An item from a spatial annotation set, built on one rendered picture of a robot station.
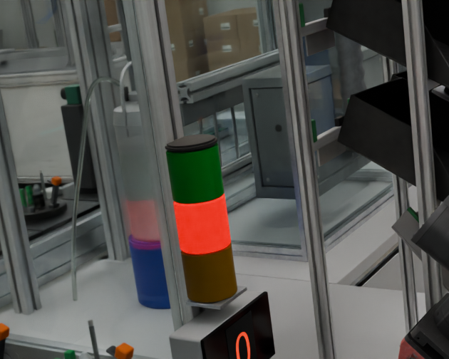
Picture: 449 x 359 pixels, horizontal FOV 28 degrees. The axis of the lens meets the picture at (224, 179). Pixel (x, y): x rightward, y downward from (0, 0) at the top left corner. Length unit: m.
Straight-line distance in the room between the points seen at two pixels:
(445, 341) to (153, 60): 0.42
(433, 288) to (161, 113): 0.52
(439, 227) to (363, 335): 0.79
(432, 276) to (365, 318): 0.58
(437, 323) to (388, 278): 1.24
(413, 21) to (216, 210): 0.41
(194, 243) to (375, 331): 0.91
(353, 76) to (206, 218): 1.44
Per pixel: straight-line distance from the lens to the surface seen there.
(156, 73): 0.83
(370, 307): 1.82
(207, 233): 0.84
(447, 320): 0.98
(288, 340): 1.71
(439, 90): 1.39
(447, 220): 0.94
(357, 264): 2.05
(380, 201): 2.42
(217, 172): 0.84
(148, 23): 0.83
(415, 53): 1.14
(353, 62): 2.24
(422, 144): 1.16
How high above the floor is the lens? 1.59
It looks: 14 degrees down
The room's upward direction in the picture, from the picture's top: 8 degrees counter-clockwise
